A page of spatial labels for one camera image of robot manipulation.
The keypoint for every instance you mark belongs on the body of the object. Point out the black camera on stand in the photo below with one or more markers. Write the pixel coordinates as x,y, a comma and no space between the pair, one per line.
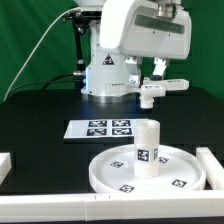
80,33

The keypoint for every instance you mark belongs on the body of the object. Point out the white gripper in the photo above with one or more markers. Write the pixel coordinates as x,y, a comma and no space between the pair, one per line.
133,28

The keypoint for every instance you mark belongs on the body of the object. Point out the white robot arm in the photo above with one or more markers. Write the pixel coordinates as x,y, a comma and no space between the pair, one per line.
110,68

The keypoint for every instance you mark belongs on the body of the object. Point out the white cross-shaped table base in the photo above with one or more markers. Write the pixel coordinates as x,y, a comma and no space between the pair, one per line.
149,90

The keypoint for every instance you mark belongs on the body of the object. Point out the white round table top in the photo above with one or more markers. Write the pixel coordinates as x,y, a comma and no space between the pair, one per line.
129,170

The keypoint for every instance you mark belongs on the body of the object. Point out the white fence rail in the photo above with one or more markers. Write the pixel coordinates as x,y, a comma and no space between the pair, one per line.
5,165
213,168
90,207

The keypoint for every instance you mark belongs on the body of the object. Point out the white right fence rail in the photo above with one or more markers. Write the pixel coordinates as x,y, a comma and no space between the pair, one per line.
213,168

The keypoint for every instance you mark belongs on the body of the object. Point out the white left fence rail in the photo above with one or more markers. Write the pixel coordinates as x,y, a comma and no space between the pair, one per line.
5,165

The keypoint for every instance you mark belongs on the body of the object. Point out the white fiducial marker sheet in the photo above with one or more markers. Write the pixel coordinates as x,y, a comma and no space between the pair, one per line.
101,128

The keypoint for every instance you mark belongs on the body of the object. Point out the white front fence rail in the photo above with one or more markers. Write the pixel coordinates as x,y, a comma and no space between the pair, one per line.
90,207

